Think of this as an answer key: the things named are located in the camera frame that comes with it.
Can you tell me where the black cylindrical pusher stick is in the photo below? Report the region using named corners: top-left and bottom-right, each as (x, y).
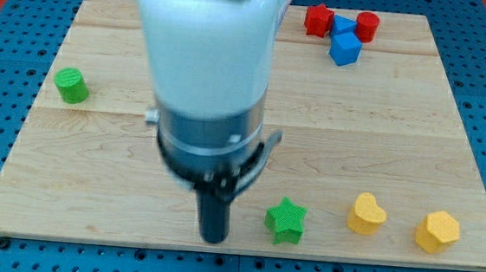
top-left (196, 191), bottom-right (230, 244)

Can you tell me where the blue cube block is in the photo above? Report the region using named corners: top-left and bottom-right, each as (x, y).
top-left (328, 32), bottom-right (362, 67)

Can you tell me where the wooden board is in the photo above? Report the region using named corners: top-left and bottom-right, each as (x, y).
top-left (0, 0), bottom-right (486, 271)

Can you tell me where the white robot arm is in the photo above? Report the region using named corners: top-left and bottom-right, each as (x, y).
top-left (136, 0), bottom-right (292, 243)

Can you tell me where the red cylinder block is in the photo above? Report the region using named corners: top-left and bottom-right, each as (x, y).
top-left (354, 11), bottom-right (380, 43)

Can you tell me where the blue triangle block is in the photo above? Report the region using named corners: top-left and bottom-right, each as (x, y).
top-left (330, 15), bottom-right (357, 36)

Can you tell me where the red star block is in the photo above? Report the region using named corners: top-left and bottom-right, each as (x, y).
top-left (304, 3), bottom-right (334, 38)

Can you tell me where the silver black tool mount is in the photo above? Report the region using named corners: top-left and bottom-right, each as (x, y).
top-left (145, 94), bottom-right (282, 202)

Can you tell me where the yellow hexagon block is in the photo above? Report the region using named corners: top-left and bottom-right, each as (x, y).
top-left (415, 210), bottom-right (461, 255)

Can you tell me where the green star block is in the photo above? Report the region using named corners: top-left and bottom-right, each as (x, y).
top-left (264, 197), bottom-right (308, 244)

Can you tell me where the yellow heart block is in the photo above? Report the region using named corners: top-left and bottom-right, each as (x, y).
top-left (347, 191), bottom-right (388, 236)

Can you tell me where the green cylinder block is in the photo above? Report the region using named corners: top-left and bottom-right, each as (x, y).
top-left (54, 68), bottom-right (89, 104)

